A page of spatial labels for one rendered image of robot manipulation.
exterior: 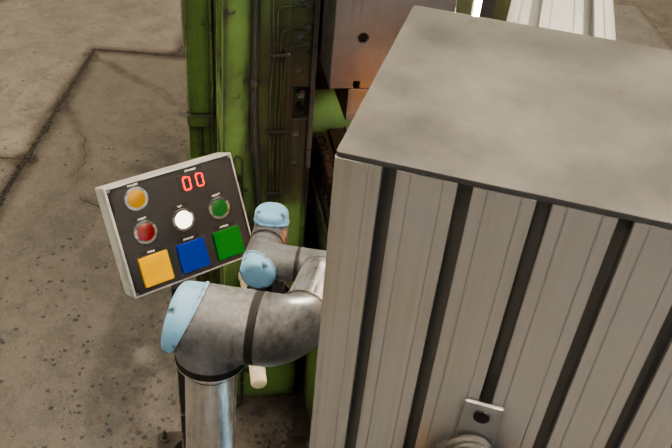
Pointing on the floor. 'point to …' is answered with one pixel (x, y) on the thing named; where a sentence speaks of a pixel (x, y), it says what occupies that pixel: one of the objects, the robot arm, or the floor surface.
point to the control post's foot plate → (170, 439)
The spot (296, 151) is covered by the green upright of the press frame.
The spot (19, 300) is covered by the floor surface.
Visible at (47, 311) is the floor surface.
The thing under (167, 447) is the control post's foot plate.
